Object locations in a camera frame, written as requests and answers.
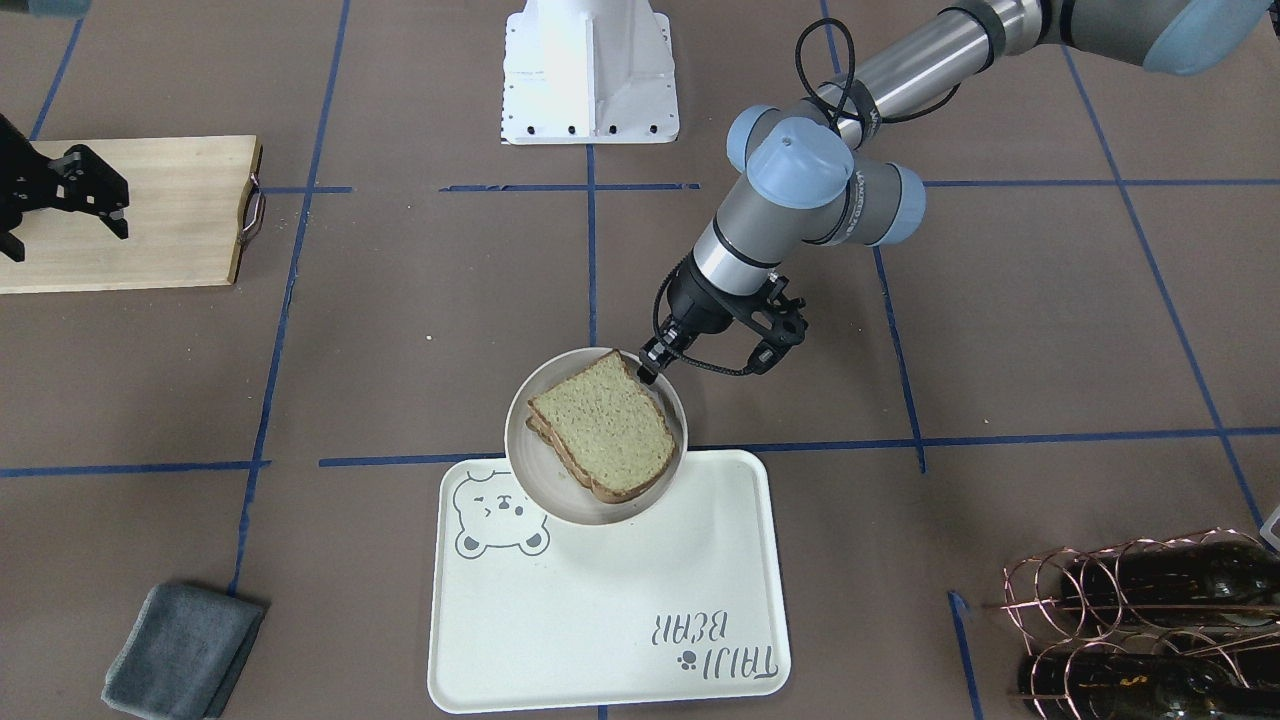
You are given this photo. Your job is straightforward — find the cream bear tray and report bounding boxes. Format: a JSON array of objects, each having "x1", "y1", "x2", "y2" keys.
[{"x1": 428, "y1": 450, "x2": 792, "y2": 714}]

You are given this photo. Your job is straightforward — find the wooden cutting board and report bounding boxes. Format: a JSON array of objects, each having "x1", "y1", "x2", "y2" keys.
[{"x1": 1, "y1": 135, "x2": 262, "y2": 293}]

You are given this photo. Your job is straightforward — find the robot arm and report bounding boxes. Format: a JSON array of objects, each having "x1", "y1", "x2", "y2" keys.
[{"x1": 637, "y1": 1, "x2": 1268, "y2": 384}]

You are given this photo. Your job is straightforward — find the grey folded cloth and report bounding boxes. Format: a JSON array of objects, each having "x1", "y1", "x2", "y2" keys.
[{"x1": 101, "y1": 583, "x2": 266, "y2": 719}]

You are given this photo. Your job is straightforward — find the white round plate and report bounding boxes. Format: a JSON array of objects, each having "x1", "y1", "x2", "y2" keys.
[{"x1": 504, "y1": 347, "x2": 689, "y2": 525}]

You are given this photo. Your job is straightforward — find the copper wire bottle rack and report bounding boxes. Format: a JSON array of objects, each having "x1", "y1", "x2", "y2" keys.
[{"x1": 993, "y1": 528, "x2": 1279, "y2": 719}]

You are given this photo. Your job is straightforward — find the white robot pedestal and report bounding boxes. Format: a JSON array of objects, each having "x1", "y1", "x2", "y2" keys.
[{"x1": 500, "y1": 1, "x2": 680, "y2": 146}]

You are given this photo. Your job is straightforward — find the plain bread slice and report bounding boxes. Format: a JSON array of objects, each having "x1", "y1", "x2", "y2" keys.
[{"x1": 526, "y1": 348, "x2": 678, "y2": 503}]

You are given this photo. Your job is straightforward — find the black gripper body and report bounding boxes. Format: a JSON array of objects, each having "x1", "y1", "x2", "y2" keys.
[{"x1": 655, "y1": 258, "x2": 746, "y2": 363}]

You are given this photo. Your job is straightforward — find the green wine bottle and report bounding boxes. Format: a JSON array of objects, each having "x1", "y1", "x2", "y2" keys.
[
  {"x1": 1060, "y1": 539, "x2": 1279, "y2": 629},
  {"x1": 1016, "y1": 648, "x2": 1279, "y2": 719}
]

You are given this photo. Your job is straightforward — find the green wine bottle middle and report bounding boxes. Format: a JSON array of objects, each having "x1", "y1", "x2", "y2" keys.
[{"x1": 1060, "y1": 539, "x2": 1279, "y2": 629}]

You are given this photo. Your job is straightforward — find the green wine bottle front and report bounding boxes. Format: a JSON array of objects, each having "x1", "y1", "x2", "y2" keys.
[{"x1": 1016, "y1": 648, "x2": 1279, "y2": 719}]

